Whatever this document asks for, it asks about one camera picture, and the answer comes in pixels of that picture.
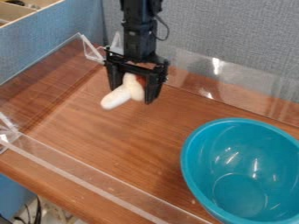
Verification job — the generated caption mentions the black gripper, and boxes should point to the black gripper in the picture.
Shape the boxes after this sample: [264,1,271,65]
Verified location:
[105,50,169,104]

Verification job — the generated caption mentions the white plush mushroom red cap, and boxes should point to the white plush mushroom red cap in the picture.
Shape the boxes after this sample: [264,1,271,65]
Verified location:
[100,73,145,110]

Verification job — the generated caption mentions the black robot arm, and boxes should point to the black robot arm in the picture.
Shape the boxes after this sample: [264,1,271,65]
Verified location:
[104,0,169,104]

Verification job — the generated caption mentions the blue plastic bowl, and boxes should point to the blue plastic bowl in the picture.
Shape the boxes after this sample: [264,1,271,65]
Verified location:
[180,118,299,224]

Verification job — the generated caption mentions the clear acrylic left barrier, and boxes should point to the clear acrylic left barrier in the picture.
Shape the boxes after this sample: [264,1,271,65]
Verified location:
[0,32,85,86]

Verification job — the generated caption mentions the clear acrylic barrier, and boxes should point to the clear acrylic barrier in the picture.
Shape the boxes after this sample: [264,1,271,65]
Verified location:
[0,112,211,224]
[78,31,299,127]
[0,32,85,86]

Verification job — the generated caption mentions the clear acrylic back barrier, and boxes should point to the clear acrylic back barrier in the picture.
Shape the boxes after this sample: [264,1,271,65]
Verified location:
[78,31,299,127]

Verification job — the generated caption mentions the wooden shelf box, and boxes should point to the wooden shelf box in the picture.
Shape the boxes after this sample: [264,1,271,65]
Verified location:
[0,0,65,29]

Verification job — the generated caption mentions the clear acrylic front barrier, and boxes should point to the clear acrylic front barrier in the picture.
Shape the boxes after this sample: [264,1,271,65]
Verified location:
[0,112,211,224]

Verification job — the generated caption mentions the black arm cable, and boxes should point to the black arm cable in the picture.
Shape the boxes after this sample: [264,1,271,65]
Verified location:
[153,14,171,42]

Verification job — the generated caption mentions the black floor cables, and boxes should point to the black floor cables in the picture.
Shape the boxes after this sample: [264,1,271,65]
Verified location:
[0,195,44,224]

